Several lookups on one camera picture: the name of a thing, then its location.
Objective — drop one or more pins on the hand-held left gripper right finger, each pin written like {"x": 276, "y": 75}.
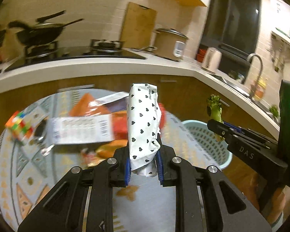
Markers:
{"x": 159, "y": 171}

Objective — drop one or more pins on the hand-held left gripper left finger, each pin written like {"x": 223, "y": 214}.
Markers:
{"x": 127, "y": 171}

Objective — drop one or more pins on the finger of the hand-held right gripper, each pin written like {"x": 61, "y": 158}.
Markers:
{"x": 220, "y": 129}
{"x": 256, "y": 138}

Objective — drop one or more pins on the green broccoli stem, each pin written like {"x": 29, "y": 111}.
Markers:
{"x": 216, "y": 113}

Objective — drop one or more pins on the light blue plastic basket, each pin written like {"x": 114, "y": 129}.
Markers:
{"x": 203, "y": 145}

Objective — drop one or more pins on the white heart-print packet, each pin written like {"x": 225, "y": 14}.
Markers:
{"x": 142, "y": 116}

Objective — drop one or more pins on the white milk carton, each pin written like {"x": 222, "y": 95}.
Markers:
{"x": 82, "y": 130}

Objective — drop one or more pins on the small crumpled snack wrapper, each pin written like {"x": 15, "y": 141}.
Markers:
{"x": 90, "y": 159}

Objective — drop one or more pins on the steel sink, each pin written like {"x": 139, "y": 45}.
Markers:
{"x": 232, "y": 84}

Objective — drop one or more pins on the red snack packet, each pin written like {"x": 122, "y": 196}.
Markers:
{"x": 119, "y": 125}

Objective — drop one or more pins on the wooden base cabinet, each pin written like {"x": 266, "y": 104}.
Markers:
{"x": 183, "y": 96}

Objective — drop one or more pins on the orange dish soap bottle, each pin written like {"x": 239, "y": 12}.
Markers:
{"x": 261, "y": 89}

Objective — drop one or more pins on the chrome faucet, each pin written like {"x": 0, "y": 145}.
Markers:
{"x": 259, "y": 70}

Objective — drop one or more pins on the cream electric kettle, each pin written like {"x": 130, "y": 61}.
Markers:
{"x": 211, "y": 60}

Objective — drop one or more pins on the white and purple paper box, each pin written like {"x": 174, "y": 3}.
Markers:
{"x": 113, "y": 99}

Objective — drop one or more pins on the red container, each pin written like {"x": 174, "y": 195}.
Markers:
{"x": 200, "y": 55}

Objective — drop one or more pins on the orange snack bag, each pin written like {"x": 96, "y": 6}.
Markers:
{"x": 87, "y": 106}

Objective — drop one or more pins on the metal spoon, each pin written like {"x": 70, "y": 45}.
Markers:
{"x": 47, "y": 149}

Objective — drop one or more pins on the beige rice cooker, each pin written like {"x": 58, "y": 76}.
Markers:
{"x": 168, "y": 43}

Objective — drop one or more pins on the patterned grey tablecloth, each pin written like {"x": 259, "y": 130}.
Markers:
{"x": 26, "y": 174}

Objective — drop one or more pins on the dark window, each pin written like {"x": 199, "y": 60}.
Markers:
{"x": 234, "y": 17}

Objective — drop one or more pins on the colourful puzzle cube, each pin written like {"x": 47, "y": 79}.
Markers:
{"x": 19, "y": 125}

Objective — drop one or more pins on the black glass cooktop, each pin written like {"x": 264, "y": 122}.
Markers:
{"x": 87, "y": 54}

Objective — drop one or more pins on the black burner grate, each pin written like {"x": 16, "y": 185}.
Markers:
{"x": 41, "y": 49}
{"x": 107, "y": 44}

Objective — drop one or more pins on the wooden cutting board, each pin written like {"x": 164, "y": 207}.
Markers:
{"x": 137, "y": 26}

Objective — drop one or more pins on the black wok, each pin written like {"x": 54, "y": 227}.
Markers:
{"x": 38, "y": 35}

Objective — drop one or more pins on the wok lid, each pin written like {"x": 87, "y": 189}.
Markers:
{"x": 50, "y": 17}

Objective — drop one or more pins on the white wall notice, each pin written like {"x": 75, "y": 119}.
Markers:
{"x": 281, "y": 12}

